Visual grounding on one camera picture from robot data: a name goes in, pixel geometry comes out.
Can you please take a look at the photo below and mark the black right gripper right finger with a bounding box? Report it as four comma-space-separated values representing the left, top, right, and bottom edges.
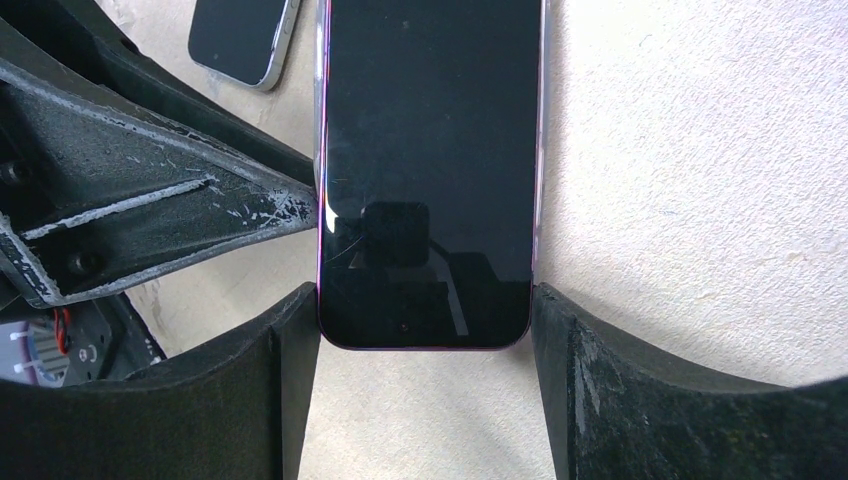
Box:
531, 284, 847, 479

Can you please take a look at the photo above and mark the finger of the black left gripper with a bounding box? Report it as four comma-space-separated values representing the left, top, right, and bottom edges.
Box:
1, 56, 317, 308
1, 0, 315, 187

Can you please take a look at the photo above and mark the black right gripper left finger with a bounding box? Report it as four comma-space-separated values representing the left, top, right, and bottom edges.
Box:
1, 282, 321, 479

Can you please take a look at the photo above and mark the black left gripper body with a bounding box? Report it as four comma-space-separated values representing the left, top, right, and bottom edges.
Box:
1, 294, 166, 388

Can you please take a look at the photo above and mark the black smartphone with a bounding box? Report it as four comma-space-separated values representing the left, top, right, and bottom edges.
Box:
187, 0, 301, 91

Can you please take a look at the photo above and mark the phone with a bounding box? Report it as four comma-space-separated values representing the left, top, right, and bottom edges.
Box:
315, 1, 550, 350

